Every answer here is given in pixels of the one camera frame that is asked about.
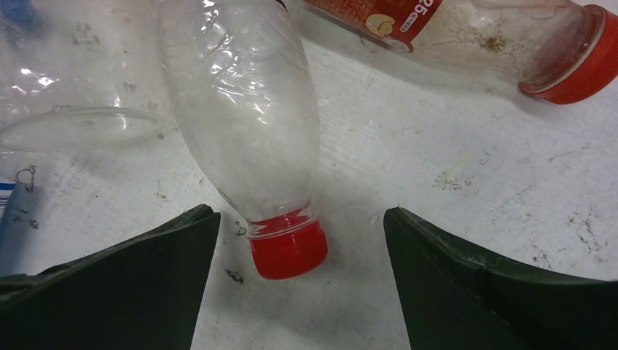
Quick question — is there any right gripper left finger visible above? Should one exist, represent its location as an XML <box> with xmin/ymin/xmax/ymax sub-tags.
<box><xmin>1</xmin><ymin>204</ymin><xmax>221</xmax><ymax>349</ymax></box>

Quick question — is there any crushed blue label bottle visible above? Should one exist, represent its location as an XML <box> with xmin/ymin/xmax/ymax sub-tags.
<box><xmin>0</xmin><ymin>179</ymin><xmax>16</xmax><ymax>219</ymax></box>

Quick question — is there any large clear bottle silver cap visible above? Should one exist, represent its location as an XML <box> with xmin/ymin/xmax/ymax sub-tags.
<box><xmin>1</xmin><ymin>0</ymin><xmax>172</xmax><ymax>152</ymax></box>

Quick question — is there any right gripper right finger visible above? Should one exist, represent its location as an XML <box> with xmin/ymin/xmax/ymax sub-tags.
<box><xmin>383</xmin><ymin>207</ymin><xmax>617</xmax><ymax>349</ymax></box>

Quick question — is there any red label clear bottle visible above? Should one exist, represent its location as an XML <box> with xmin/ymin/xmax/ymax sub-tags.
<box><xmin>157</xmin><ymin>1</ymin><xmax>328</xmax><ymax>280</ymax></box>

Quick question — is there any red cap tea bottle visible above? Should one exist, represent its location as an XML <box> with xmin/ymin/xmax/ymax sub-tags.
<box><xmin>312</xmin><ymin>0</ymin><xmax>617</xmax><ymax>104</ymax></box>

